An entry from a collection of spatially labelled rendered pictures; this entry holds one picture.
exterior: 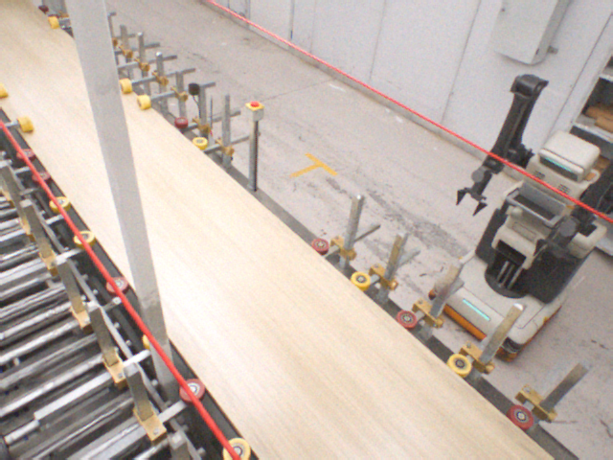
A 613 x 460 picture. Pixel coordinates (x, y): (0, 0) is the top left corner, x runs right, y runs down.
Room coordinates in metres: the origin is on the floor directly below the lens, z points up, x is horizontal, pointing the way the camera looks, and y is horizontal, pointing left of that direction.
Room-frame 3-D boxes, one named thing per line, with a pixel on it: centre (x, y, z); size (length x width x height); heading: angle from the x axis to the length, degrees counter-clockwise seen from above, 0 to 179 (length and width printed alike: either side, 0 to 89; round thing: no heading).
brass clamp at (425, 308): (1.20, -0.54, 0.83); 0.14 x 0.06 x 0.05; 46
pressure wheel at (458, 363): (0.93, -0.60, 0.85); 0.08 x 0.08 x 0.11
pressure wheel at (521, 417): (0.76, -0.78, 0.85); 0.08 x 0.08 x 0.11
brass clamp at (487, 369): (1.03, -0.72, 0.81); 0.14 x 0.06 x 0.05; 46
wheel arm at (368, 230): (1.59, -0.20, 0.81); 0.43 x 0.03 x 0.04; 136
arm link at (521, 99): (1.81, -0.80, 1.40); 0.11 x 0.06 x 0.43; 46
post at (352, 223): (1.53, -0.19, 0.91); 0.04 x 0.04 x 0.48; 46
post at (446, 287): (1.18, -0.55, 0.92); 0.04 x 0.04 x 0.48; 46
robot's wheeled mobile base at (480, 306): (1.99, -1.27, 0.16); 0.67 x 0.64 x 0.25; 136
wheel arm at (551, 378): (0.90, -0.92, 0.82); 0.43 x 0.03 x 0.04; 136
